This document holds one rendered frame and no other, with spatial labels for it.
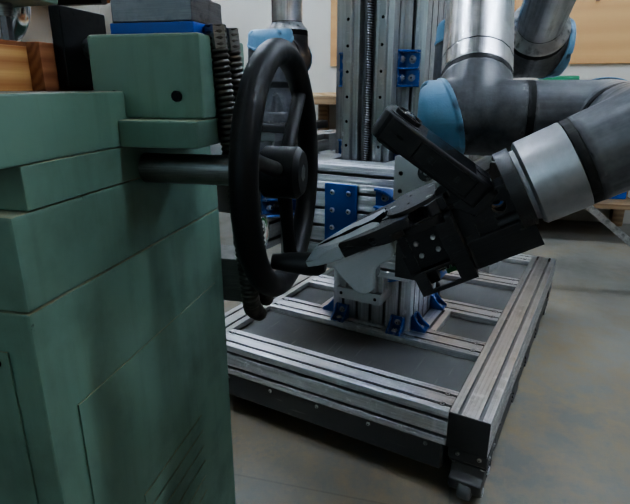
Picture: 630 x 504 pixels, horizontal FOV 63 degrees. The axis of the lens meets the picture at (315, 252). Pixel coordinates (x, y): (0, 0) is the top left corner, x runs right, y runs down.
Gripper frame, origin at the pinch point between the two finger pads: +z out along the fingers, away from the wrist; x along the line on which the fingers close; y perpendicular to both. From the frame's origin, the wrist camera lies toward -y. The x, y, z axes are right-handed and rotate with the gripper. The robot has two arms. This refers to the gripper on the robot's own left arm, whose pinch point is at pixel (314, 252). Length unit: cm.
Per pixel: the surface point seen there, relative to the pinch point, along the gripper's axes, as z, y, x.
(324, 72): 65, -47, 345
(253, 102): -2.3, -15.2, -1.4
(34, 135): 14.8, -21.6, -8.1
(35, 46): 21.0, -33.7, 6.8
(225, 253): 28.8, 0.7, 33.1
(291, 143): 1.0, -10.5, 12.2
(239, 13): 103, -114, 348
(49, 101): 13.6, -24.0, -5.5
